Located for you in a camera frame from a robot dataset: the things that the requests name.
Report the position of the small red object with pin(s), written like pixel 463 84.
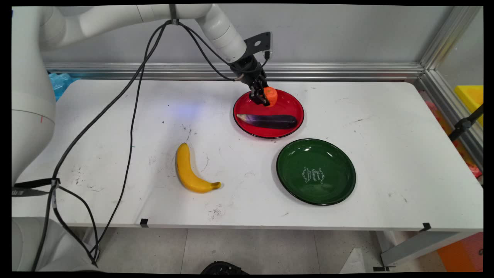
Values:
pixel 474 170

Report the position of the grey slanted table leg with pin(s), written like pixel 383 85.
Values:
pixel 420 247

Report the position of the short aluminium frame rail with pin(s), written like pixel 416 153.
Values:
pixel 451 112

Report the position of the red plate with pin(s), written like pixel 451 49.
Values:
pixel 285 106

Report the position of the upright aluminium frame post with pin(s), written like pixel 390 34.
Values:
pixel 447 36

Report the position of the long aluminium frame rail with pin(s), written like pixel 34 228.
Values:
pixel 328 71

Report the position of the purple eggplant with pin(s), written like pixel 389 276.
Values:
pixel 270 121

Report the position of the yellow plastic box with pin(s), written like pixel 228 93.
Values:
pixel 471 98

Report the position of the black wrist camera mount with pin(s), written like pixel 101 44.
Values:
pixel 259 43

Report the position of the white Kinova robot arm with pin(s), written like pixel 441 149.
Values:
pixel 115 17

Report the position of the yellow banana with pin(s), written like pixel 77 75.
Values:
pixel 187 173

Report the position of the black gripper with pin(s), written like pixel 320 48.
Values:
pixel 249 67

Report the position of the black table edge clip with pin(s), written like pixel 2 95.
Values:
pixel 426 226
pixel 144 222

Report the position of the black round floor object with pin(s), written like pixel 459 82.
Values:
pixel 224 268

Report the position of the orange tangerine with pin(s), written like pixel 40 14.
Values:
pixel 272 95

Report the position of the blue bubble wrap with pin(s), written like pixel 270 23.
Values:
pixel 60 83

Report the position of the green plate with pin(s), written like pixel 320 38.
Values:
pixel 316 173

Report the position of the orange bin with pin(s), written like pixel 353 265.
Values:
pixel 463 253

